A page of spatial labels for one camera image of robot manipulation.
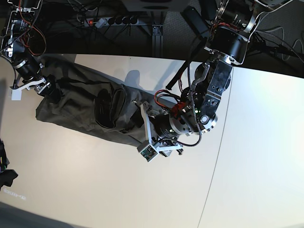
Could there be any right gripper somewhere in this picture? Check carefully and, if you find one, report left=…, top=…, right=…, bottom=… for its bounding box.
left=10, top=57, right=66, bottom=104

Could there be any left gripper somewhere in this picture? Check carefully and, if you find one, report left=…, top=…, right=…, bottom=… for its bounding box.
left=133, top=101, right=190, bottom=157

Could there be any grey green T-shirt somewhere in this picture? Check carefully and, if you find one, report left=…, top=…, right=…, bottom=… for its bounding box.
left=36, top=56, right=161, bottom=147

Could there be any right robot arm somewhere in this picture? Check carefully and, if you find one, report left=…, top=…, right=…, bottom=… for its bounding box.
left=0, top=0, right=63, bottom=104

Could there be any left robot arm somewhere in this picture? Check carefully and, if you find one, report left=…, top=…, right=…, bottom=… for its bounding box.
left=137, top=0, right=288, bottom=162

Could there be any black cloth pile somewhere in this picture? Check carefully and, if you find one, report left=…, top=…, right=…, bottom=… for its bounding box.
left=0, top=140, right=18, bottom=188

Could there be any white power strip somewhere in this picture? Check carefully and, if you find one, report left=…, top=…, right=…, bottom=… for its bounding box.
left=77, top=16, right=141, bottom=28

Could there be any black power adapter brick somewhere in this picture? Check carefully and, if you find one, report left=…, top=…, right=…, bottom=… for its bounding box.
left=181, top=6, right=210, bottom=39

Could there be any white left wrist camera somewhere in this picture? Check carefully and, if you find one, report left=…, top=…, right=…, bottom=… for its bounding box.
left=137, top=141, right=159, bottom=162

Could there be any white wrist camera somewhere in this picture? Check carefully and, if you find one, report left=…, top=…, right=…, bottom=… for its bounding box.
left=137, top=141, right=159, bottom=162
left=11, top=89, right=22, bottom=101

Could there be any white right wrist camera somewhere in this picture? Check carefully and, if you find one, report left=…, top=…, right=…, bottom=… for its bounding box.
left=11, top=89, right=22, bottom=101

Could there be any aluminium frame post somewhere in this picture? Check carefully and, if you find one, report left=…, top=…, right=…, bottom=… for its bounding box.
left=150, top=11, right=166, bottom=58

